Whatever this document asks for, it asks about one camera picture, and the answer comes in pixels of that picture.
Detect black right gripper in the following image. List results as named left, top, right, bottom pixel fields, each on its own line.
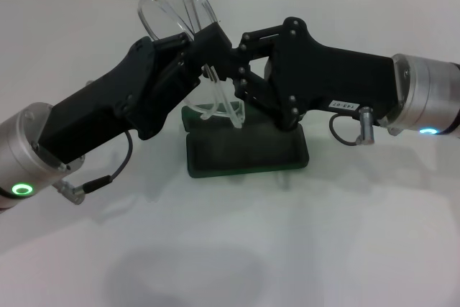
left=231, top=15, right=400, bottom=132

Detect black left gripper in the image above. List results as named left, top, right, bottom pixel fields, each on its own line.
left=37, top=36, right=235, bottom=172

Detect clear transparent glasses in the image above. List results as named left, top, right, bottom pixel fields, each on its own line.
left=137, top=0, right=248, bottom=130

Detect green glasses case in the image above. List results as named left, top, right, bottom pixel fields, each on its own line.
left=179, top=104, right=310, bottom=181

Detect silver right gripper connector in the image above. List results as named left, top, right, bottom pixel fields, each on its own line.
left=359, top=106, right=376, bottom=146

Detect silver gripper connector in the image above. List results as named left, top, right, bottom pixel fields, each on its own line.
left=53, top=179, right=89, bottom=206
left=359, top=106, right=376, bottom=146

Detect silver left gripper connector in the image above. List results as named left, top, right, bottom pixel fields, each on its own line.
left=53, top=179, right=89, bottom=206

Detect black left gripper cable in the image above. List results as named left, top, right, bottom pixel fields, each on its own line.
left=82, top=129, right=137, bottom=193

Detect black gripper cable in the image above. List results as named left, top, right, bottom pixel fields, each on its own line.
left=328, top=112, right=364, bottom=147
left=82, top=129, right=137, bottom=193

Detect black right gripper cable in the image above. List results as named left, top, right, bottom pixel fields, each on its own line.
left=328, top=112, right=364, bottom=147

